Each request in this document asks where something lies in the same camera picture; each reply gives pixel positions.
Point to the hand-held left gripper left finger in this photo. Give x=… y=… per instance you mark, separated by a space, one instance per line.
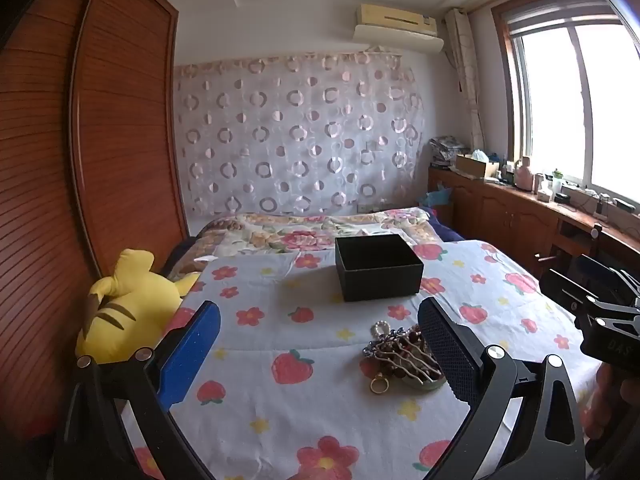
x=190 y=350

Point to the wooden cabinet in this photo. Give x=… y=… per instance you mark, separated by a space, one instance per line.
x=505 y=215

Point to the pile of folded cloth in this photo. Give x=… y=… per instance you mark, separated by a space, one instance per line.
x=447 y=150

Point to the window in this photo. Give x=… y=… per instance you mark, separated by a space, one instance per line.
x=575 y=100

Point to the wall air conditioner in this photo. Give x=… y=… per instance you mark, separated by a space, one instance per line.
x=397 y=22

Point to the pink kettle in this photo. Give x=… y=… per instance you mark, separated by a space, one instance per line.
x=523 y=175

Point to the wooden wardrobe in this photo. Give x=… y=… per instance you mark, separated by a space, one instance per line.
x=125 y=135

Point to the floral blanket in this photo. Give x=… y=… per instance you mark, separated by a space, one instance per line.
x=280 y=237

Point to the navy blanket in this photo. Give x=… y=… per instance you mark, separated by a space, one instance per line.
x=447 y=227

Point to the yellow plush toy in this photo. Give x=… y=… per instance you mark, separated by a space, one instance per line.
x=125 y=305

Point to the person's right hand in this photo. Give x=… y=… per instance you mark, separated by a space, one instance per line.
x=617 y=405

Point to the strawberry flower print sheet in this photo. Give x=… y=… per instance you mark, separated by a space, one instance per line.
x=310 y=400

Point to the black box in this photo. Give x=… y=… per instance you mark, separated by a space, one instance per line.
x=380 y=270

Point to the circle pattern sheer curtain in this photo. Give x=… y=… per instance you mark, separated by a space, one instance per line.
x=300 y=130

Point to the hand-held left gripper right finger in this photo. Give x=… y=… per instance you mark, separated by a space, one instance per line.
x=450 y=355

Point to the blue bag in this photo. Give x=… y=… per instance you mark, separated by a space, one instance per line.
x=439 y=196

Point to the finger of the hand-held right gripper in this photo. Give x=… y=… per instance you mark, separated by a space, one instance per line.
x=565 y=292
x=607 y=277

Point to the cardboard box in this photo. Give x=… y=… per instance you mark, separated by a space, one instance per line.
x=475 y=166

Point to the green bangle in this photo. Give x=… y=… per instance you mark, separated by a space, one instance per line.
x=425 y=384

